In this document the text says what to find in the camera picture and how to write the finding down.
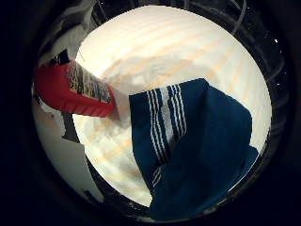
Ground blue cloth with white stripes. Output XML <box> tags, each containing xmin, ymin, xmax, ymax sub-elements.
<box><xmin>128</xmin><ymin>77</ymin><xmax>260</xmax><ymax>221</ymax></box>

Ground thin grey cable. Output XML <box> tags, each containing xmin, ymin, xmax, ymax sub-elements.
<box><xmin>230</xmin><ymin>0</ymin><xmax>248</xmax><ymax>36</ymax></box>

